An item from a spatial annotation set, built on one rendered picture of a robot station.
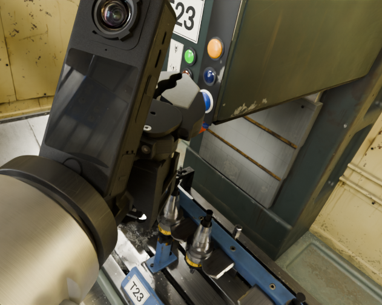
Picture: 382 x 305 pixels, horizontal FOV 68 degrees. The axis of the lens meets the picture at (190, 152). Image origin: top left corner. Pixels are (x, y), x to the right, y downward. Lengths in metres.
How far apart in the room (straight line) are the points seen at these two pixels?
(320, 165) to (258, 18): 0.81
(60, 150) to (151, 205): 0.07
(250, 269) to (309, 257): 1.04
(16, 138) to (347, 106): 1.54
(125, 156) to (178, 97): 0.10
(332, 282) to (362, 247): 0.23
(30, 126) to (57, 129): 1.65
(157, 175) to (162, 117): 0.04
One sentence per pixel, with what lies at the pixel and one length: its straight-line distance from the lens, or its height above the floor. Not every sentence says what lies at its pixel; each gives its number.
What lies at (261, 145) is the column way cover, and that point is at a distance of 1.21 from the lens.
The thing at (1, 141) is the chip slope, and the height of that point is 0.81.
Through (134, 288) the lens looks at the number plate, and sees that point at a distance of 0.94.
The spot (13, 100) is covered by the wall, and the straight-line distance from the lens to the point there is 1.78.
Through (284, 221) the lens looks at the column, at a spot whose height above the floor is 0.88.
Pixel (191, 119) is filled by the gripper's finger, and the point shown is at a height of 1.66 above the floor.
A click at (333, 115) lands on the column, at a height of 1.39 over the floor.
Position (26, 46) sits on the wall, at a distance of 1.70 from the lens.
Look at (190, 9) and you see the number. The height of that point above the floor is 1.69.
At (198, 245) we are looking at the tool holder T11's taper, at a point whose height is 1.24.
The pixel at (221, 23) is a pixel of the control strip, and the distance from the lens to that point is 0.41.
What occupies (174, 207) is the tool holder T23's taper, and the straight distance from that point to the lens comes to 0.69.
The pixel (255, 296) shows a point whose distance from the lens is 0.66.
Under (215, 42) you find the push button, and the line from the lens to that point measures 0.41.
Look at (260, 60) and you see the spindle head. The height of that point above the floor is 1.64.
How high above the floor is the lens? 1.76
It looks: 35 degrees down
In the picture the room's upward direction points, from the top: 12 degrees clockwise
